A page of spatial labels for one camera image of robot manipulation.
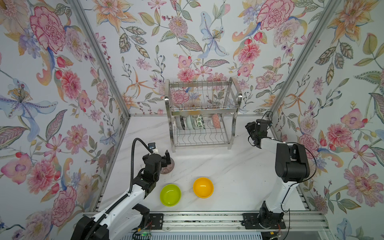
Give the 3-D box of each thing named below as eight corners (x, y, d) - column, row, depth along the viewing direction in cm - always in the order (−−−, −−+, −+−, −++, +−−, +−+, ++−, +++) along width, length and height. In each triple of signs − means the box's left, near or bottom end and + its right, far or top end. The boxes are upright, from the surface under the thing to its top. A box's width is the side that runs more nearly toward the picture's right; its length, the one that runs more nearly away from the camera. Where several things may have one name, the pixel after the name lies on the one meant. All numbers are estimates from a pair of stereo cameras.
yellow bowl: (193, 199, 82) (193, 196, 79) (193, 180, 89) (193, 177, 86) (213, 199, 82) (215, 196, 79) (212, 180, 89) (213, 177, 86)
